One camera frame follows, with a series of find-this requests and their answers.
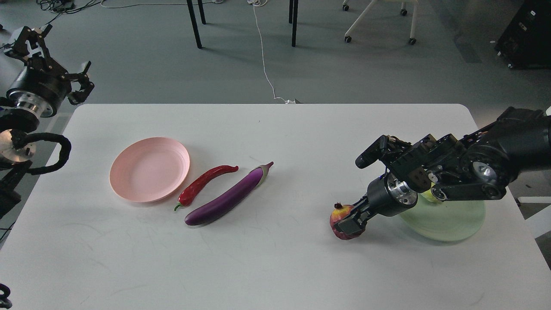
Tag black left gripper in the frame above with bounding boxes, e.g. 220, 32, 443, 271
2, 24, 95, 118

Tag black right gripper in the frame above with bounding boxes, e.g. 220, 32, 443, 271
334, 172, 418, 234

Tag red pomegranate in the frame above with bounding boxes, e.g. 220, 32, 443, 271
329, 203, 365, 241

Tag green yellow apple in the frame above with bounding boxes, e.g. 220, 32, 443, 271
419, 183, 443, 204

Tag purple eggplant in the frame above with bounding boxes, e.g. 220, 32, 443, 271
184, 161, 274, 226

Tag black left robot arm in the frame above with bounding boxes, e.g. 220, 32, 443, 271
0, 24, 95, 217

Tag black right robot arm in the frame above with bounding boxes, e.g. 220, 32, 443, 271
329, 107, 551, 240

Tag light green plate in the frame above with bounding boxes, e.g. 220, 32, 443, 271
399, 195, 486, 242

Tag pink plate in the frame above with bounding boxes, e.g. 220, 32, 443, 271
109, 137, 191, 203

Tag black table leg left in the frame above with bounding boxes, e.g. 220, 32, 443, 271
186, 0, 206, 49

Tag black table leg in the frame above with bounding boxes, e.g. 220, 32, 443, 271
288, 0, 299, 47
186, 0, 206, 49

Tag red chili pepper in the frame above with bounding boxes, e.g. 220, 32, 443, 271
173, 165, 239, 212

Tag white rolling chair base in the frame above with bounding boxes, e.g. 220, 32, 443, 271
343, 0, 420, 46

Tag black table leg right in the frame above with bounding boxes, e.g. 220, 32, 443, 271
288, 0, 299, 47

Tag black box on floor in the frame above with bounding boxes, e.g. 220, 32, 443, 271
495, 0, 551, 69

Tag black cables on floor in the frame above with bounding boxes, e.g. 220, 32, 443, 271
37, 0, 104, 26

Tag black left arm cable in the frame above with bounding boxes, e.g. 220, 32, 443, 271
13, 132, 72, 175

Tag white floor cable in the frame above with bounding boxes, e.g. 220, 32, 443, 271
247, 0, 297, 104

